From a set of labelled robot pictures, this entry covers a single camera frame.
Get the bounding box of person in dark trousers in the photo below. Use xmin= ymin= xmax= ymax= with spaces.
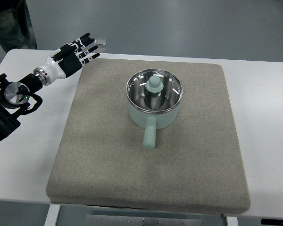
xmin=0 ymin=0 xmax=37 ymax=53

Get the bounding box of mint green saucepan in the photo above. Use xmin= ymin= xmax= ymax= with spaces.
xmin=128 ymin=103 xmax=180 ymax=150

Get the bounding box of small clear plastic piece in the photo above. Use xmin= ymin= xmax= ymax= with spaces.
xmin=94 ymin=38 xmax=107 ymax=46

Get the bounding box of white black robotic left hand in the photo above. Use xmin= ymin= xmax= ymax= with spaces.
xmin=33 ymin=33 xmax=100 ymax=86

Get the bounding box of glass lid with green knob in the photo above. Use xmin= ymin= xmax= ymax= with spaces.
xmin=126 ymin=69 xmax=183 ymax=114

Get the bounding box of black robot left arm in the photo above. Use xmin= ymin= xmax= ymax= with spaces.
xmin=0 ymin=73 xmax=44 ymax=141

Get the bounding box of beige fabric mat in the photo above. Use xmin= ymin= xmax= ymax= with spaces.
xmin=46 ymin=59 xmax=250 ymax=214

